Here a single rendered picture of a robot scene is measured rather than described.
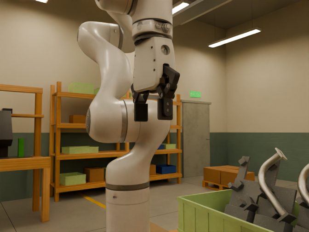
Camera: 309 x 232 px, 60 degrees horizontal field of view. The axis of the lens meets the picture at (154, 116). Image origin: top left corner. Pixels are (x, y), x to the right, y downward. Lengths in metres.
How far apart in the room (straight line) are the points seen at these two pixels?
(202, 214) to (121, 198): 0.56
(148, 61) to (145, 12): 0.09
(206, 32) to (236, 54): 1.16
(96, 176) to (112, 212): 4.92
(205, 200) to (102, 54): 0.90
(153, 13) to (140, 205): 0.46
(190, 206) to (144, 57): 0.86
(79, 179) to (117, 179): 4.80
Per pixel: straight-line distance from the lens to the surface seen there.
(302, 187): 1.20
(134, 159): 0.71
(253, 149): 8.36
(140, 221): 0.74
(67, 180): 5.41
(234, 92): 8.80
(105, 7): 0.57
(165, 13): 0.56
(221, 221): 1.12
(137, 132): 0.71
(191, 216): 1.27
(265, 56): 8.37
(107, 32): 0.98
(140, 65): 0.55
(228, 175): 5.85
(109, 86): 0.75
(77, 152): 5.40
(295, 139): 7.72
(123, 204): 0.71
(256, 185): 1.37
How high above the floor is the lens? 1.27
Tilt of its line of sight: 3 degrees up
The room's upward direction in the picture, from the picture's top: straight up
